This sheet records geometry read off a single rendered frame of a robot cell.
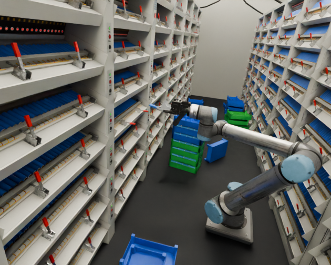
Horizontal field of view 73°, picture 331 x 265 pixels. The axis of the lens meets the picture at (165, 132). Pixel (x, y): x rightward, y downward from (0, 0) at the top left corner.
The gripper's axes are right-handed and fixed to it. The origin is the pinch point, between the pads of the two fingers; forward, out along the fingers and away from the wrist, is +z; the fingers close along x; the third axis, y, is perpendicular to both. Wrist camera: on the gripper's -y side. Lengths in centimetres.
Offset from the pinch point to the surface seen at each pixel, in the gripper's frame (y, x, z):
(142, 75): 14.4, -28.4, 22.0
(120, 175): -48, 13, 20
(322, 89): 23, -30, -100
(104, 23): 45, 40, 17
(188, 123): -29, -63, -15
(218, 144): -59, -96, -48
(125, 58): 29.6, 14.2, 18.3
